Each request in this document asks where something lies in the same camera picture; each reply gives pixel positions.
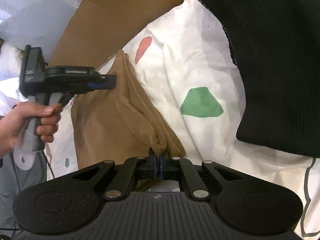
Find grey wrapped panel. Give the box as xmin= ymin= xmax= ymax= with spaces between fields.
xmin=0 ymin=0 xmax=93 ymax=45

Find flat cardboard sheet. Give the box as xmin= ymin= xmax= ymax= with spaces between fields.
xmin=49 ymin=0 xmax=194 ymax=67

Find brown printed t-shirt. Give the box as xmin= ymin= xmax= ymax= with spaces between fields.
xmin=71 ymin=49 xmax=187 ymax=193

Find grey trousers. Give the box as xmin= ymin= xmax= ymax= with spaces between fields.
xmin=0 ymin=152 xmax=48 ymax=230

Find black knitted garment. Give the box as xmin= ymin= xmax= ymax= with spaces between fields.
xmin=186 ymin=0 xmax=320 ymax=158

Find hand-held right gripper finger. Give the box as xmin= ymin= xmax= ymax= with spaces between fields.
xmin=160 ymin=152 xmax=246 ymax=201
xmin=71 ymin=148 xmax=159 ymax=201

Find bear print blanket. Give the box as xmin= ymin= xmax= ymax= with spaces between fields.
xmin=0 ymin=0 xmax=320 ymax=238

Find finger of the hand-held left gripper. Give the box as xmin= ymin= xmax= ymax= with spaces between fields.
xmin=86 ymin=74 xmax=118 ymax=91

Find person's left hand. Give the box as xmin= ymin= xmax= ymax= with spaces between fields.
xmin=0 ymin=102 xmax=63 ymax=158

